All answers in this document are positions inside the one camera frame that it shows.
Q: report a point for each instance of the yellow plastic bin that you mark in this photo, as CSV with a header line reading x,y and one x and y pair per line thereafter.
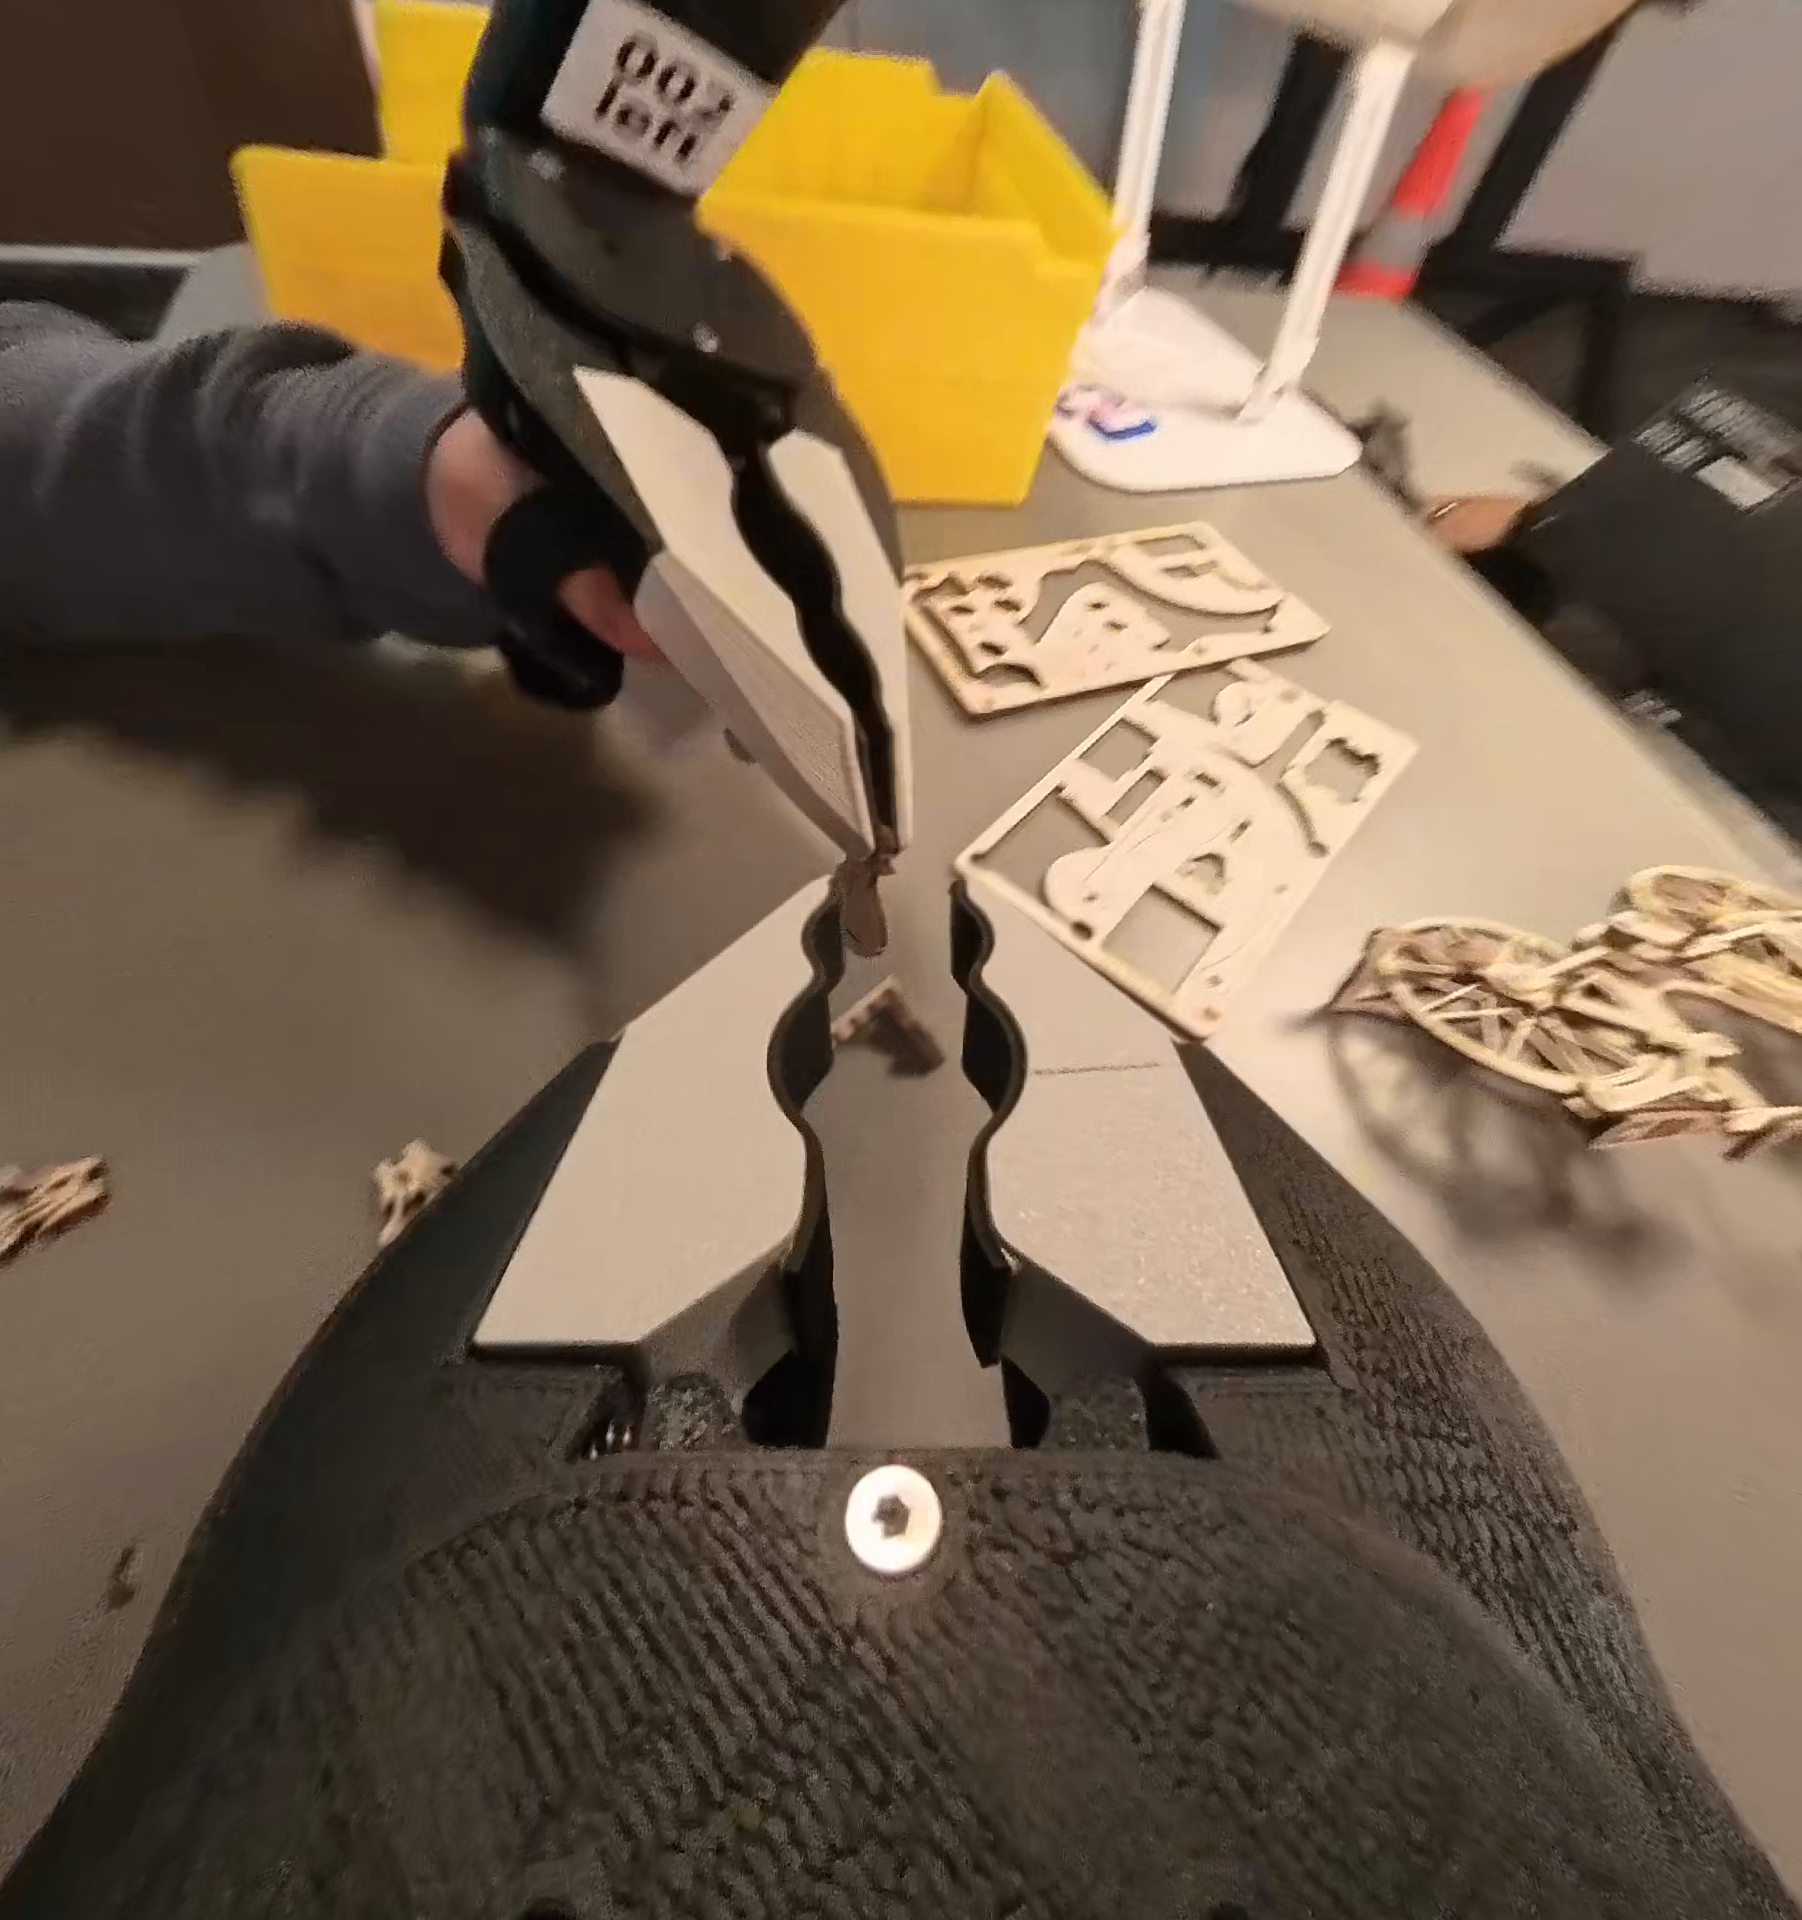
x,y
917,272

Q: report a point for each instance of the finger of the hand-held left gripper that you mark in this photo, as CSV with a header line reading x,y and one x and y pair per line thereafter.
x,y
862,601
722,601

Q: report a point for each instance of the dark wooden scrap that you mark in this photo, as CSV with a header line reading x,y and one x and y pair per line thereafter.
x,y
1384,443

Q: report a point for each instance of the wooden part sheet round holes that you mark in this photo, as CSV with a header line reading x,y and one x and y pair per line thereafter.
x,y
1245,631

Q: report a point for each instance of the person's left hand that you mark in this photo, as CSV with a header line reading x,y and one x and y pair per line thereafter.
x,y
466,496

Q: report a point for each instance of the small blue white device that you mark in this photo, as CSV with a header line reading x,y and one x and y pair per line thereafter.
x,y
1127,429

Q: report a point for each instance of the wavy wooden model part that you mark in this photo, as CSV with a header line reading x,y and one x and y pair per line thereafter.
x,y
862,909

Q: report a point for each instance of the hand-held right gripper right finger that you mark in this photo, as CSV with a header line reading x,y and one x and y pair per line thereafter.
x,y
1142,1200

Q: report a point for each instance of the orange traffic cone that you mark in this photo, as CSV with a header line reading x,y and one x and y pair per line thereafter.
x,y
1418,196

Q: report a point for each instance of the tiny wooden chip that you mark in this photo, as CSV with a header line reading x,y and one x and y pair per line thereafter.
x,y
122,1577

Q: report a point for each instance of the wooden tulip piece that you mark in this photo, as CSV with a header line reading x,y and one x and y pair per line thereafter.
x,y
44,1206
414,1186

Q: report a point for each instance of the wooden part sheet square windows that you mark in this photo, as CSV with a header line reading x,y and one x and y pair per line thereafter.
x,y
1021,871

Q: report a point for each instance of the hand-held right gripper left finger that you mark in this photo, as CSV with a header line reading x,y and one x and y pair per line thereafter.
x,y
646,1200

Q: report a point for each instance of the wooden bicycle model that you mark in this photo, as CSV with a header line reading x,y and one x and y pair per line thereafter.
x,y
1591,991

